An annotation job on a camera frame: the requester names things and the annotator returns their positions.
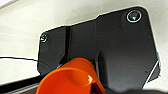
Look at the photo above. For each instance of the grey robot torso link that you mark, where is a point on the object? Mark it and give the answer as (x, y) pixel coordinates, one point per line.
(20, 86)

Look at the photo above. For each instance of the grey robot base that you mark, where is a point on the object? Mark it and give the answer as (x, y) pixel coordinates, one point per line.
(126, 46)

